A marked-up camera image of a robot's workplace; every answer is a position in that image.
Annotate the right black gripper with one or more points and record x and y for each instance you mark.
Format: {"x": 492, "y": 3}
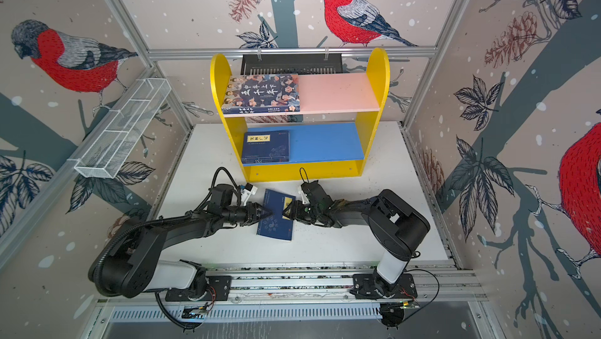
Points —
{"x": 297, "y": 211}

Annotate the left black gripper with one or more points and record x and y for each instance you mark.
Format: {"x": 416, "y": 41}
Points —
{"x": 252, "y": 213}

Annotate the navy blue book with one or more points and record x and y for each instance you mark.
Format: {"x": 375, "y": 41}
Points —
{"x": 276, "y": 226}
{"x": 266, "y": 146}
{"x": 263, "y": 163}

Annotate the illustrated colourful cover book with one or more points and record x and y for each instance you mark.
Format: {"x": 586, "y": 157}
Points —
{"x": 262, "y": 93}

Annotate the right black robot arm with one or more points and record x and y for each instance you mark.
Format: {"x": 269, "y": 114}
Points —
{"x": 395, "y": 224}

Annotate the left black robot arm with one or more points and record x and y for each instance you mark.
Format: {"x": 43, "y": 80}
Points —
{"x": 127, "y": 264}

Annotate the yellow shelf with coloured boards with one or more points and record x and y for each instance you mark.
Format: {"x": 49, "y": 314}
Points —
{"x": 325, "y": 150}

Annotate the small green circuit board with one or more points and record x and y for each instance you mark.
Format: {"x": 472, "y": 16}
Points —
{"x": 195, "y": 313}

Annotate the black round connector underneath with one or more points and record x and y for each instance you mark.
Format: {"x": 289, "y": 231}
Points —
{"x": 392, "y": 315}

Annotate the black slotted vent panel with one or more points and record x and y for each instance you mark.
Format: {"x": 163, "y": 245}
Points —
{"x": 292, "y": 64}

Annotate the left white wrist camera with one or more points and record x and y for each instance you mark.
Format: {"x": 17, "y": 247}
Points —
{"x": 246, "y": 192}

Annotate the aluminium mounting rail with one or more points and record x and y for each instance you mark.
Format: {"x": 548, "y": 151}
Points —
{"x": 316, "y": 282}

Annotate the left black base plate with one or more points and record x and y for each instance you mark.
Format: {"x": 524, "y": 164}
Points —
{"x": 207, "y": 288}

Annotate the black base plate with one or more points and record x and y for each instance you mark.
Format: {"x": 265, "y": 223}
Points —
{"x": 207, "y": 288}
{"x": 374, "y": 287}

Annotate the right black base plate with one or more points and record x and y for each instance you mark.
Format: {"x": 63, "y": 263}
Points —
{"x": 374, "y": 287}

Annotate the white wire mesh basket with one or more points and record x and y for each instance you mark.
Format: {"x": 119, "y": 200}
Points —
{"x": 111, "y": 148}

